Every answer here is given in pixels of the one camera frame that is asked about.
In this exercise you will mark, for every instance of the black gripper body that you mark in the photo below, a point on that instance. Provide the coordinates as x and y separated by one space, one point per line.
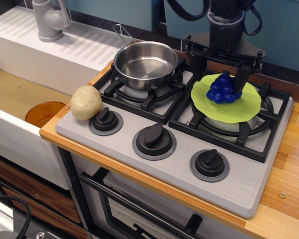
225 42

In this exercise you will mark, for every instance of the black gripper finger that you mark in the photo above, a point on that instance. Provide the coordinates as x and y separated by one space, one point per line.
243 73
198 63

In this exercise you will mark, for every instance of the blue blueberry cluster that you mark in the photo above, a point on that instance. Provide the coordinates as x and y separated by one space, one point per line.
222 90

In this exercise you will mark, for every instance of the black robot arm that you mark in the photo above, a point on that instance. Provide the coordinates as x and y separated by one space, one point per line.
219 7

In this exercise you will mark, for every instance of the lime green plate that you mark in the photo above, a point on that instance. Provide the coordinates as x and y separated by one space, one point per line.
243 109

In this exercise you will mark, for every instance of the stainless steel pot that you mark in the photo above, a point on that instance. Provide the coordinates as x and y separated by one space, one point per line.
144 65

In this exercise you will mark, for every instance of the grey toy stove top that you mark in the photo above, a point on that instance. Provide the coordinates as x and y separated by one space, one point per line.
240 192

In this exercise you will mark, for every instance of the middle black stove knob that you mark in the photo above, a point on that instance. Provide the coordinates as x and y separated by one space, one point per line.
154 143

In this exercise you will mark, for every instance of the black stove knob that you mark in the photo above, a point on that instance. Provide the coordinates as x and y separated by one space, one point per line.
209 166
154 143
106 122

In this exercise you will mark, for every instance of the right black stove knob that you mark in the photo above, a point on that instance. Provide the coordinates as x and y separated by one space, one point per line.
209 166

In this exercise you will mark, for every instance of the left black stove knob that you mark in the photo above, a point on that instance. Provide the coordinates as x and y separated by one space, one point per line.
106 122

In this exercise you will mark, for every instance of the beige toy potato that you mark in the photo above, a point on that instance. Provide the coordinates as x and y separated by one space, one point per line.
86 102

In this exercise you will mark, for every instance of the left black burner grate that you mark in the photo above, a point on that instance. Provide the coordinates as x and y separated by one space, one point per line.
157 105

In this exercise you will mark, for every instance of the black burner grate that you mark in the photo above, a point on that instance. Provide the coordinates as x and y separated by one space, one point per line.
157 105
253 139

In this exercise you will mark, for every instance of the right black burner grate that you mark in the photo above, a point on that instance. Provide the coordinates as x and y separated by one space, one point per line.
253 139

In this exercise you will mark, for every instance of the grey toy faucet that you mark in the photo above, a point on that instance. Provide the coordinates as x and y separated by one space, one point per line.
50 22

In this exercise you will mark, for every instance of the orange plastic cup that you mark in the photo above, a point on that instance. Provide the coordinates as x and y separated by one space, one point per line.
42 113

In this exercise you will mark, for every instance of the white toy sink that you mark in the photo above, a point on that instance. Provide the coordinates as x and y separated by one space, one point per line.
34 72

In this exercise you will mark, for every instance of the wood grain drawer front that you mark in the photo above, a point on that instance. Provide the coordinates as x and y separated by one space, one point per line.
50 204

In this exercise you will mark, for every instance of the left teal wall cabinet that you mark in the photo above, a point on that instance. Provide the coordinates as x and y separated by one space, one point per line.
141 14

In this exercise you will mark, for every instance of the black oven door handle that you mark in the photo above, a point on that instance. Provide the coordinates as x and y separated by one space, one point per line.
96 182

